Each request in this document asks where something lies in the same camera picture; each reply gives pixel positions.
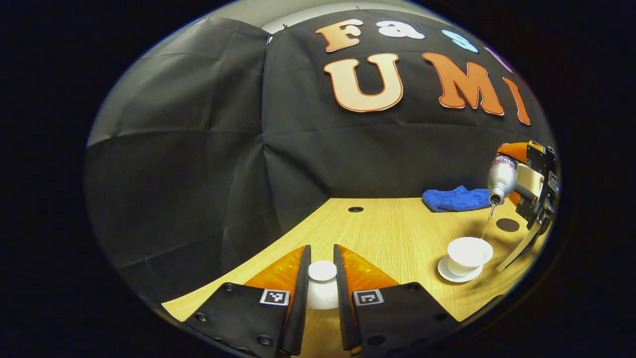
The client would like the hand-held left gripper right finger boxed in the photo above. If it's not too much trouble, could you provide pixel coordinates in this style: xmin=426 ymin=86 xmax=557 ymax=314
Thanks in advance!
xmin=333 ymin=244 xmax=460 ymax=351

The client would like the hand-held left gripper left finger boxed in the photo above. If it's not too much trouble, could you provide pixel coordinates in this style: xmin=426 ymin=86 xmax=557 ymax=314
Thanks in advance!
xmin=183 ymin=245 xmax=312 ymax=358

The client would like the white teacup lid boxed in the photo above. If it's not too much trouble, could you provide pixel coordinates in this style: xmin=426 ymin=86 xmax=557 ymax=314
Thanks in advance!
xmin=307 ymin=260 xmax=340 ymax=311

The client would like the silver water bottle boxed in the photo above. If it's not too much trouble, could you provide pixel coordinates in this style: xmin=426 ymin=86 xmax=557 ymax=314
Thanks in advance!
xmin=487 ymin=153 xmax=520 ymax=206

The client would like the white teacup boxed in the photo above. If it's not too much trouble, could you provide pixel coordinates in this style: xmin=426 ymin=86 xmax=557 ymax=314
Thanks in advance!
xmin=447 ymin=236 xmax=494 ymax=277

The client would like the white toaster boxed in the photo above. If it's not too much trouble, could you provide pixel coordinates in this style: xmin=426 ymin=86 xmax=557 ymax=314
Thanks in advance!
xmin=497 ymin=163 xmax=546 ymax=272

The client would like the blue cloth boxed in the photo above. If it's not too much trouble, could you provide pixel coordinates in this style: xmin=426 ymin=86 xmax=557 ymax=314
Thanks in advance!
xmin=422 ymin=185 xmax=497 ymax=213

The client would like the white saucer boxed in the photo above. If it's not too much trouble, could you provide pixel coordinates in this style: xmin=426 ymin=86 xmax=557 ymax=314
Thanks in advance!
xmin=437 ymin=255 xmax=484 ymax=283

